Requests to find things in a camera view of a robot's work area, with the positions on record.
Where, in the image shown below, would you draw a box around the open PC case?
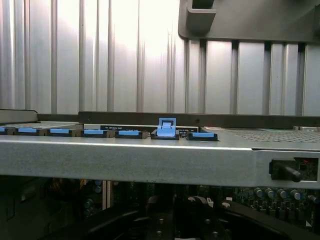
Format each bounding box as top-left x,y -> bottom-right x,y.
0,108 -> 320,240

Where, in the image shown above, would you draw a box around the green motherboard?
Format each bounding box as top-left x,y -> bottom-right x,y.
84,179 -> 320,226

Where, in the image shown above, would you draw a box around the white expansion slot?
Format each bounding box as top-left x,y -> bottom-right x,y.
101,179 -> 113,210

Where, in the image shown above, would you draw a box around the grey plastic parts rack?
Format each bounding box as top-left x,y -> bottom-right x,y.
177,0 -> 320,45

